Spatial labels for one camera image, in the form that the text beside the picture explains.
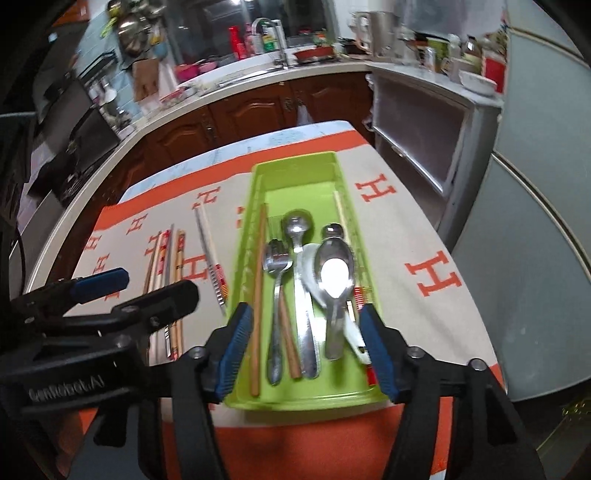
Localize bowl with red lid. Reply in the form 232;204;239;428
158;87;195;108

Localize patterned white bowl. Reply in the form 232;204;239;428
458;71;499;97

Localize metal spoons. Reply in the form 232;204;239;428
295;244;372;367

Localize brown glass bottle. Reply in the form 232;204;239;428
462;36;484;64

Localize red pan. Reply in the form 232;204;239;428
292;43;338;64

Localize black gas stove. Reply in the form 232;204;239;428
48;150;112;208

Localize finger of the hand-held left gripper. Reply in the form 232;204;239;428
10;268;131;320
31;279;201;336

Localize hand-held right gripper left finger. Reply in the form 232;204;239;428
139;301;256;480

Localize tan patterned chopstick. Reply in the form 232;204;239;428
168;231;183;361
174;231;188;358

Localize black splash guard panel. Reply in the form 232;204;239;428
32;76;122;155

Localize grey refrigerator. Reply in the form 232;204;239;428
450;0;591;404

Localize white mug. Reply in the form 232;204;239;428
445;58;477;85

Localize beige electric kettle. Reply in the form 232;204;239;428
352;10;402;59

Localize green plastic tray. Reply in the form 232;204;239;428
221;151;385;412

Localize cream chopstick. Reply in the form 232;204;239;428
333;191;360;326
142;233;157;296

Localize wooden cutting board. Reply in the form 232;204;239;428
131;59;163;103

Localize brown wooden chopstick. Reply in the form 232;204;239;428
250;202;270;397
277;293;303;380

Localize steel wok pan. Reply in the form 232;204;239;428
115;16;153;58

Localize window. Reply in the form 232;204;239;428
161;0;345;65

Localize steel cabinet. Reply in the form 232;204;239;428
368;69;505;237

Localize orange patterned blanket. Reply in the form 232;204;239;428
73;129;509;480

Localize steel splash guard panel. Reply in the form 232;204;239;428
16;189;65;282

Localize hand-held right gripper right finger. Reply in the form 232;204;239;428
361;304;549;480

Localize red bottle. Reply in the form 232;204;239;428
228;26;249;61

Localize steel sink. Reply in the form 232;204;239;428
215;64;284;89

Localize steel faucet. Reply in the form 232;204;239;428
251;17;291;71

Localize wooden base cabinets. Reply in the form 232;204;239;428
62;70;376;210

